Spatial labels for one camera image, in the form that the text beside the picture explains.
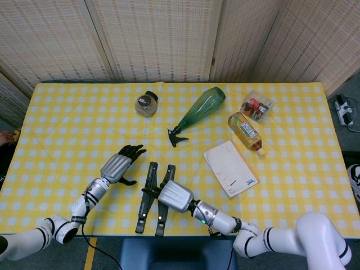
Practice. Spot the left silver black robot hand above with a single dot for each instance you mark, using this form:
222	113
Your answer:
115	167

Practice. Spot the bare person hand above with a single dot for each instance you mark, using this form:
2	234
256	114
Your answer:
5	139

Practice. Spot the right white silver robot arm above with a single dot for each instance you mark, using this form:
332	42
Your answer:
222	220

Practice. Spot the clear plastic box small items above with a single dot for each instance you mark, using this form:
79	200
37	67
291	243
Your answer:
257	108

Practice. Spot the green plastic spray bottle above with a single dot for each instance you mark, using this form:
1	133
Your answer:
202	107

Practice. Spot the yellow white checkered tablecloth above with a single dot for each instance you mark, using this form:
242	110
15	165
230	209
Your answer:
70	126

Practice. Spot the white booklet orange edge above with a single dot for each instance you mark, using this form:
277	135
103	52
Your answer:
229	168

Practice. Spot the small yellow object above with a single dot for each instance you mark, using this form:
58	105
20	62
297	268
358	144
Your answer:
17	135

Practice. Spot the black folding laptop stand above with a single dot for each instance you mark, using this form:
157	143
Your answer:
153	177

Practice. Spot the black white sneaker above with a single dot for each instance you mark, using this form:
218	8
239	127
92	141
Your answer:
355	177

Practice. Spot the white power strip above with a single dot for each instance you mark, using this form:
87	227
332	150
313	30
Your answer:
341	109

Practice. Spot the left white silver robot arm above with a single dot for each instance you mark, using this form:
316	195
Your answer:
92	194

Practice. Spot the tea bottle yellow cap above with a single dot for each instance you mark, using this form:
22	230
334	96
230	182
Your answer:
246	132

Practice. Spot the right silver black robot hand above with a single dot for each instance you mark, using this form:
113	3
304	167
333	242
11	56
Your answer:
177	197

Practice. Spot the blue padded seat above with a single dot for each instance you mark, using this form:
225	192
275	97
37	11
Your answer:
168	256

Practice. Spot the woven bamboo screen panel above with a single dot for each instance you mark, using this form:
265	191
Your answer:
157	36
317	36
11	98
242	36
42	36

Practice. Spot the round glass jar black lid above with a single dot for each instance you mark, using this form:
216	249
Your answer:
144	108

